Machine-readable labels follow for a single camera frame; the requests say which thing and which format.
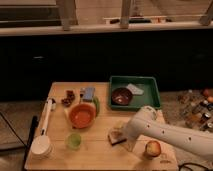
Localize wooden block eraser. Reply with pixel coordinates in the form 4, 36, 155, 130
108, 129, 126, 145

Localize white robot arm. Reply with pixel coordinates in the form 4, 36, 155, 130
122, 106, 213, 161

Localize dark red bowl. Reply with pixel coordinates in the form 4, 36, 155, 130
111, 87, 133, 106

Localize orange bowl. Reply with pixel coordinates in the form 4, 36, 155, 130
68, 103, 96, 129

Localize red yellow apple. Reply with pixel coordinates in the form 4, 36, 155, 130
145, 140, 161, 157

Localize green plastic tray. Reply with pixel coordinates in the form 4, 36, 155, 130
108, 76, 161, 111

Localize white cloth in tray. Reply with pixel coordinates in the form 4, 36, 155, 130
126, 84, 144, 95

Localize green vegetable toy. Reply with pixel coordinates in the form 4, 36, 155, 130
93, 96, 100, 116

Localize green plastic cup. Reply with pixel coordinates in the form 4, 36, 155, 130
66, 133, 81, 150

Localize small metal utensil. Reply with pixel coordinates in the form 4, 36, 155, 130
79, 88, 85, 102

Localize spice jars on floor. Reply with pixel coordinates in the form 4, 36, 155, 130
178, 89, 213, 131

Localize brown toy pieces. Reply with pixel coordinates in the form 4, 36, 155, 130
61, 90, 75, 107

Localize black cable on floor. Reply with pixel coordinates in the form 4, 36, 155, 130
178, 162, 213, 171

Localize white long-handled brush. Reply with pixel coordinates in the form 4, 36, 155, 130
31, 98, 56, 157

